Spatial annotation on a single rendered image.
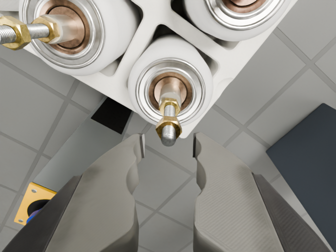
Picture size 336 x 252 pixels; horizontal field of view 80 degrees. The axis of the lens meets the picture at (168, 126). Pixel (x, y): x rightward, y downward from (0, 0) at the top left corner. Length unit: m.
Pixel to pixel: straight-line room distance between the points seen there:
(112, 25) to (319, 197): 0.45
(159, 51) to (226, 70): 0.12
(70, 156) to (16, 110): 0.37
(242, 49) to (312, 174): 0.32
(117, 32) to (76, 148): 0.16
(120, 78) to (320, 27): 0.42
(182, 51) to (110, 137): 0.19
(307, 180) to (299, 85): 0.21
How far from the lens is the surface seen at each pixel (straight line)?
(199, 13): 0.22
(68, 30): 0.21
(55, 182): 0.26
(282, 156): 0.58
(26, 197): 0.27
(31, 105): 0.61
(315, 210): 0.49
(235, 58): 0.30
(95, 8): 0.22
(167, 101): 0.18
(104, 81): 0.31
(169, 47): 0.22
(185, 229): 0.81
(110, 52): 0.22
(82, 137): 0.32
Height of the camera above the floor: 0.46
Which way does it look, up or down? 62 degrees down
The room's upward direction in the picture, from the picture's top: 177 degrees counter-clockwise
